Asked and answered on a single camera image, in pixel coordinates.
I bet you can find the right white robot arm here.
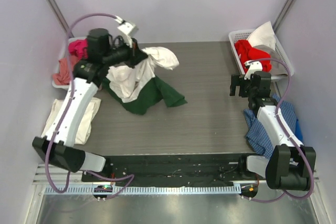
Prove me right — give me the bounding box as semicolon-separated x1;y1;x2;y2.
229;71;316;191

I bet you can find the slotted white cable duct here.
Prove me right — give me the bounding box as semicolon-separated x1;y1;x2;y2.
44;185;242;195

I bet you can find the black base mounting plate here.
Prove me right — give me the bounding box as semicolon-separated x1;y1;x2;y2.
81;153;262;187

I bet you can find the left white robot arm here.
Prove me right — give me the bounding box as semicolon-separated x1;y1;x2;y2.
32;26;148;182

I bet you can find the grey white garment in basket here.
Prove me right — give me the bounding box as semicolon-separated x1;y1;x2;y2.
247;22;288;77

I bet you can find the folded cream t-shirt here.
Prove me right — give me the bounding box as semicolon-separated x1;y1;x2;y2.
42;97;101;145

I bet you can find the white and green t-shirt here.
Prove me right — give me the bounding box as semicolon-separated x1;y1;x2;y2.
102;47;187;115

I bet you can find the red t-shirt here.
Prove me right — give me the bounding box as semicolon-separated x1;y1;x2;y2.
234;40;272;73

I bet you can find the blue plaid shirt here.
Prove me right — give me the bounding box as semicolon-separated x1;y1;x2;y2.
243;101;298;159

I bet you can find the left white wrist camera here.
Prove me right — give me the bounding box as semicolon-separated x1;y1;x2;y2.
114;16;139;48

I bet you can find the magenta t-shirt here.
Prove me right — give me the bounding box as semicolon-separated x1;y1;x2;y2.
68;39;88;60

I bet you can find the solid blue garment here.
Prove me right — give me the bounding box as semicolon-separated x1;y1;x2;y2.
295;119;304;146

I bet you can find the right white perforated basket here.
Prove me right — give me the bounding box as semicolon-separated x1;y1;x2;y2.
228;29;294;77

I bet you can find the salmon pink t-shirt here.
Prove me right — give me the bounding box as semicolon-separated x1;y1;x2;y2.
53;58;70;86

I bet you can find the left grey plastic bin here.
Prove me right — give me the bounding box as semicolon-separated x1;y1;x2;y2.
52;37;87;90

